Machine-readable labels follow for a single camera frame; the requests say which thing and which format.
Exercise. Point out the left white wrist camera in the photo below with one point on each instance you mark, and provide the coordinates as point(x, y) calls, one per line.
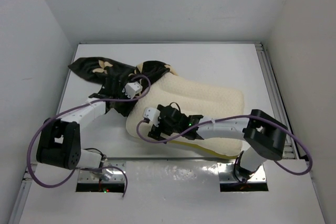
point(132, 89)

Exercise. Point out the white front cover board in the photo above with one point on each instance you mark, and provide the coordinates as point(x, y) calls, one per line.
point(177, 192)

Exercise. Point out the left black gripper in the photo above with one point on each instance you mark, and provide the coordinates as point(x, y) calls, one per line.
point(117, 94)

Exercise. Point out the cream foam pillow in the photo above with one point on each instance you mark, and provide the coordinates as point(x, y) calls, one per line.
point(193, 98)

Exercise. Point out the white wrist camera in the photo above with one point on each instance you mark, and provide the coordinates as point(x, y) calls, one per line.
point(152, 115)
point(132, 89)

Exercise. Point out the metal base plate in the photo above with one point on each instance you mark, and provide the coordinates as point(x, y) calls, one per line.
point(105, 176)
point(230, 173)

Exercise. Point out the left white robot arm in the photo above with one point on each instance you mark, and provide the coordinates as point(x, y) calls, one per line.
point(60, 141)

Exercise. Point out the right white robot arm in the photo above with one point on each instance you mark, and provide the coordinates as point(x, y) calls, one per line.
point(265, 135)

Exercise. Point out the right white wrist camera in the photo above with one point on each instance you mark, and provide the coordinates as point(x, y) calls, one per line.
point(152, 115)

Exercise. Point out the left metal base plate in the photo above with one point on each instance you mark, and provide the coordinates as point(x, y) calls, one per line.
point(105, 176)

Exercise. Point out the black floral pillowcase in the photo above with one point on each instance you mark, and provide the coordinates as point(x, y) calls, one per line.
point(95, 70)

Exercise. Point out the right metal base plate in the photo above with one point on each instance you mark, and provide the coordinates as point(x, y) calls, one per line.
point(230, 173)

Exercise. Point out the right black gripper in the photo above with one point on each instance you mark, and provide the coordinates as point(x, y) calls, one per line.
point(156, 131)

